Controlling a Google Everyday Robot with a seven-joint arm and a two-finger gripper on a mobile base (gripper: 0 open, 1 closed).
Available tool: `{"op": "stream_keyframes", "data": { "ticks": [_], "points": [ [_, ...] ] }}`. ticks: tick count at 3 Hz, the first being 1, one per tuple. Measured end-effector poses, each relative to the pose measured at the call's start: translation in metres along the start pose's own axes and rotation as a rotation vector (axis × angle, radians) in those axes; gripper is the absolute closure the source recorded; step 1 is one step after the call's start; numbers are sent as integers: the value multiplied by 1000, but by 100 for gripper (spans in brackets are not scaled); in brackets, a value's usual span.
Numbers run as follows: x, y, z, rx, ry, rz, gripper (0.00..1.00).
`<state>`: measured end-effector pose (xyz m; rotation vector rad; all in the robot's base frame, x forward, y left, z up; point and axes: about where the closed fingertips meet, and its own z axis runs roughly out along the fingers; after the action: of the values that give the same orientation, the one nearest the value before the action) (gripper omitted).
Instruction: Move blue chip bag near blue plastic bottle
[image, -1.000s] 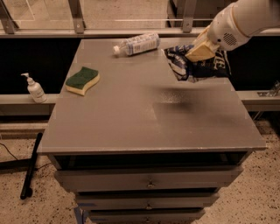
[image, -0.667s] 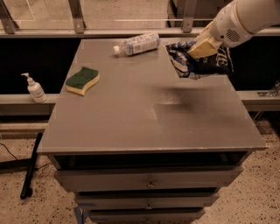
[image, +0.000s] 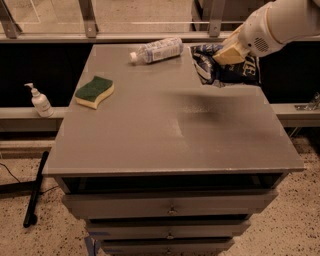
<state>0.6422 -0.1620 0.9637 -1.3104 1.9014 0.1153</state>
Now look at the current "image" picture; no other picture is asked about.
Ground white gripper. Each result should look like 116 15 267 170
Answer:
213 2 286 65

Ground blue chip bag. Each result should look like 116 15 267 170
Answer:
190 44 260 88

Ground clear plastic water bottle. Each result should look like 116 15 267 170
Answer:
129 37 184 64

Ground white pump dispenser bottle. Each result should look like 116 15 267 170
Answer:
26 83 54 118

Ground grey drawer cabinet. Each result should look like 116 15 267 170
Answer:
44 45 303 256

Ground green yellow sponge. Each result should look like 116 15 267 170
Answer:
75 76 114 109

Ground metal window railing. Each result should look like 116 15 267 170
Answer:
0 0 273 42

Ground black floor stand bar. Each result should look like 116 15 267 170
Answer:
23 151 49 228

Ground metal bracket on ledge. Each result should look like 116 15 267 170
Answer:
295 92 320 111

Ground black floor cable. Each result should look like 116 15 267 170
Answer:
0 162 61 196

